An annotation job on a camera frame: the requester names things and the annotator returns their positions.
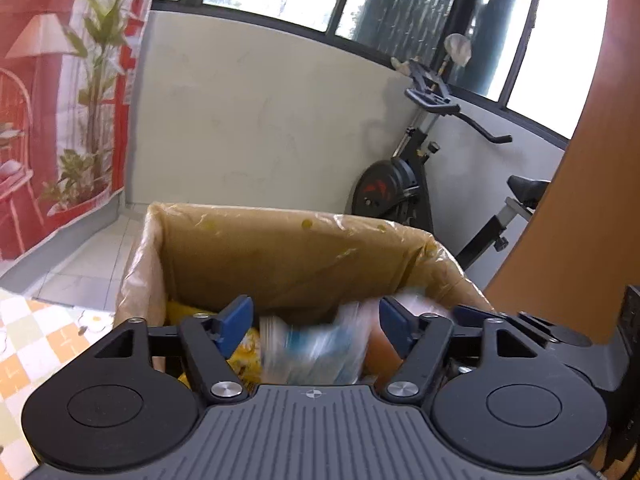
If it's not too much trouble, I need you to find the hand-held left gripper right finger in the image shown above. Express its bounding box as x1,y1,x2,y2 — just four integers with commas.
378,297,551,404

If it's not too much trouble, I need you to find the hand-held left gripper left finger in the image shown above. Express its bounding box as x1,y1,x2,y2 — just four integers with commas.
95,296,254,404

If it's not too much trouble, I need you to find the wooden panel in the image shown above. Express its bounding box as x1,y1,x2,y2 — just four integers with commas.
484,0,640,347

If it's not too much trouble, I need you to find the white blue snack packet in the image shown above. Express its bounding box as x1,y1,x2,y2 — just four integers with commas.
259,300,372,386

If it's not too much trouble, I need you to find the checkered tablecloth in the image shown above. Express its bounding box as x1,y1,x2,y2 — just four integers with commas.
0,287,117,463

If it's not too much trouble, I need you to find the yellow snack packet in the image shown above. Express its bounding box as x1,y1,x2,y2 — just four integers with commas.
167,300,263,391

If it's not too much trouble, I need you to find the black exercise bike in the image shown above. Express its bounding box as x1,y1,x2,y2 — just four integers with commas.
350,34,551,273

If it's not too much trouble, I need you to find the printed room backdrop cloth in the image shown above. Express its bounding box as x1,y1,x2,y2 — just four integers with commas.
0,0,167,263

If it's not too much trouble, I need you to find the cardboard box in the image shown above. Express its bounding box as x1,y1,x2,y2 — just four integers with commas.
115,202,497,392

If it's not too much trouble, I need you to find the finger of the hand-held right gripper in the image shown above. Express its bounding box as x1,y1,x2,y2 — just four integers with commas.
452,304,593,347

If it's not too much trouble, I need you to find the black framed window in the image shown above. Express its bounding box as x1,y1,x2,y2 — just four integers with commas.
150,0,621,148

